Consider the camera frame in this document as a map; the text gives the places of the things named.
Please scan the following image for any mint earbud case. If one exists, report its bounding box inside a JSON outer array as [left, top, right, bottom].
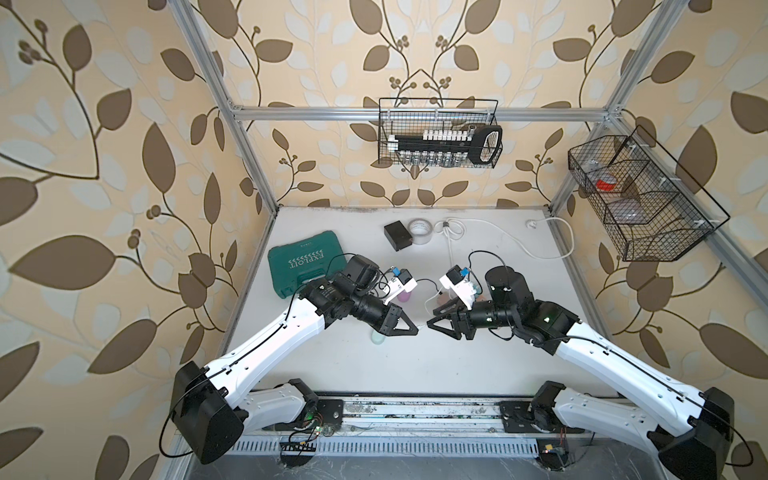
[[371, 331, 386, 345]]

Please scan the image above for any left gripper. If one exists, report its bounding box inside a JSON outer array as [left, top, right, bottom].
[[348, 290, 419, 336]]

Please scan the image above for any wire basket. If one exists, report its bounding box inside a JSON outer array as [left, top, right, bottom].
[[376, 96, 503, 169], [568, 125, 731, 262]]

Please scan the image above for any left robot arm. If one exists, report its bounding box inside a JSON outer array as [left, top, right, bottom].
[[165, 255, 418, 465]]

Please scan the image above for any red white item in basket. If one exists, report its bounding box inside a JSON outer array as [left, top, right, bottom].
[[594, 172, 618, 193]]

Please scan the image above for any white power strip cable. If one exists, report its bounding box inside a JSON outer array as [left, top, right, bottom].
[[434, 215, 576, 265]]

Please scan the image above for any black box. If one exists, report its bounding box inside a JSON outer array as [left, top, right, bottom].
[[384, 221, 413, 251]]

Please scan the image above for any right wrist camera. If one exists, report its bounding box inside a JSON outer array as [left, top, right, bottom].
[[439, 265, 481, 310]]

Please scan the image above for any right wire basket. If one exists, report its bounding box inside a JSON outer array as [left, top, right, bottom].
[[568, 125, 731, 262]]

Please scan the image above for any green tool case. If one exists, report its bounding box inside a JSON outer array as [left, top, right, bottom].
[[267, 230, 347, 299]]

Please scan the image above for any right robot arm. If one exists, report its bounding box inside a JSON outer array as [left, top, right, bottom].
[[427, 266, 739, 479]]

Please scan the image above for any black charging cable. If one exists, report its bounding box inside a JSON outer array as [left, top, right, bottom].
[[323, 251, 445, 298]]

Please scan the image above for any clear tape roll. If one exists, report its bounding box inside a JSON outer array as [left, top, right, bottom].
[[407, 218, 434, 245]]

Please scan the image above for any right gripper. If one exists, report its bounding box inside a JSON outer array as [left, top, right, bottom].
[[426, 294, 517, 339]]

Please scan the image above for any back wire basket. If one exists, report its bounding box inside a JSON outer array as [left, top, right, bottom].
[[376, 96, 503, 169]]

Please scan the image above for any black white tool set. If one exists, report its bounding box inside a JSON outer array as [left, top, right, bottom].
[[384, 124, 503, 168]]

